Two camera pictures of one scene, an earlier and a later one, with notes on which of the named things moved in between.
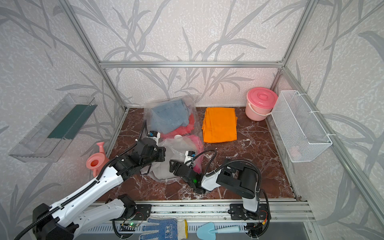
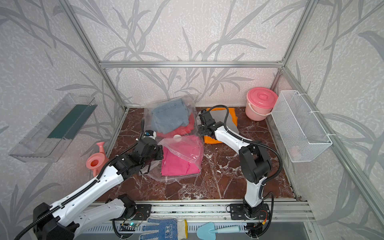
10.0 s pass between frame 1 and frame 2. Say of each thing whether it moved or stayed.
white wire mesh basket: stayed
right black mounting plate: stayed
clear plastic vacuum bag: stayed
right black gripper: moved
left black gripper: stayed
